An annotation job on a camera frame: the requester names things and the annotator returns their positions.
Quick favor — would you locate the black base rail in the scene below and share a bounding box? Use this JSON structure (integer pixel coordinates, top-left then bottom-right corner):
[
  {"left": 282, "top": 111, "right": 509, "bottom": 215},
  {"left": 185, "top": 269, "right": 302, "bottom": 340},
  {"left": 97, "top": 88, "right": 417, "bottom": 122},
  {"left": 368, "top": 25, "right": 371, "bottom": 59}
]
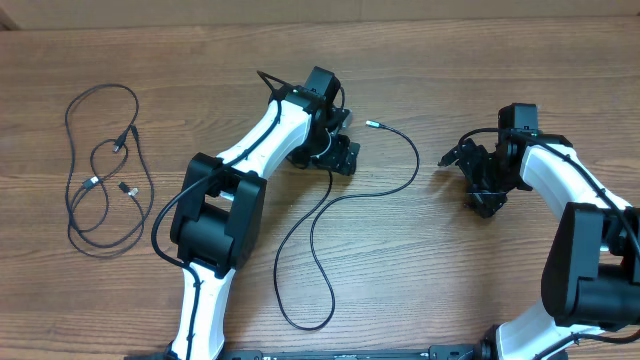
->
[{"left": 216, "top": 342, "right": 498, "bottom": 360}]

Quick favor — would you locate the black usb-a cable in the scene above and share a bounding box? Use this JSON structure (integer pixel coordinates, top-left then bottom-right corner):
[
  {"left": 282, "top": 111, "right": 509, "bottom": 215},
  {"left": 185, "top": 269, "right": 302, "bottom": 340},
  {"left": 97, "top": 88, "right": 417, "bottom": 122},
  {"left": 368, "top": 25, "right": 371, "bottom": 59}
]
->
[{"left": 63, "top": 83, "right": 155, "bottom": 260}]

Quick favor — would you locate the short black usb cable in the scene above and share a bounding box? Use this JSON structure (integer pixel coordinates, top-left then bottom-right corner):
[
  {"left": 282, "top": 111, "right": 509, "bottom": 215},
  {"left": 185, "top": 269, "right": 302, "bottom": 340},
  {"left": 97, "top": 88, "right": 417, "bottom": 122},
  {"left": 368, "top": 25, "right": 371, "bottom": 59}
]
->
[{"left": 68, "top": 138, "right": 141, "bottom": 235}]

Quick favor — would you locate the cardboard back wall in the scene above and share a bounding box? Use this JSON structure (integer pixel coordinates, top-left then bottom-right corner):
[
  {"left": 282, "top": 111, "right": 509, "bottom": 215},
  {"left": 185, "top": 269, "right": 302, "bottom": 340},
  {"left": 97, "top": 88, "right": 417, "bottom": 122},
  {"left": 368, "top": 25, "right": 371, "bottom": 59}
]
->
[{"left": 1, "top": 0, "right": 639, "bottom": 30}]

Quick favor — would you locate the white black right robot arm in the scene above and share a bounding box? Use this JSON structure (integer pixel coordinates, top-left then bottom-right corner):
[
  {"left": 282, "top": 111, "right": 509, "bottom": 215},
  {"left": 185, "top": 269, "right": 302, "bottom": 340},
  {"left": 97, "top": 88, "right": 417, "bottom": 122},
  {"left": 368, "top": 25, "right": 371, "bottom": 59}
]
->
[{"left": 439, "top": 103, "right": 639, "bottom": 359}]

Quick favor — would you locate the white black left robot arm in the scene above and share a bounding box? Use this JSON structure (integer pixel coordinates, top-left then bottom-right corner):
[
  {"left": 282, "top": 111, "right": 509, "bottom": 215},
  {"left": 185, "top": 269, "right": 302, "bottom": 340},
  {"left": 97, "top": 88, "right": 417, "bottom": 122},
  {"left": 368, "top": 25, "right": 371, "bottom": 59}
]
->
[{"left": 161, "top": 67, "right": 359, "bottom": 359}]

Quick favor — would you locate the long black usb cable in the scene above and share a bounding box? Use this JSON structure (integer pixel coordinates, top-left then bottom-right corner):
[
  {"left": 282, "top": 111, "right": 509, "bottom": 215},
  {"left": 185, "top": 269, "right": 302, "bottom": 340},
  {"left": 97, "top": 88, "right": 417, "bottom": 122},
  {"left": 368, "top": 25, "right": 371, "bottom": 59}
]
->
[{"left": 272, "top": 119, "right": 421, "bottom": 332}]

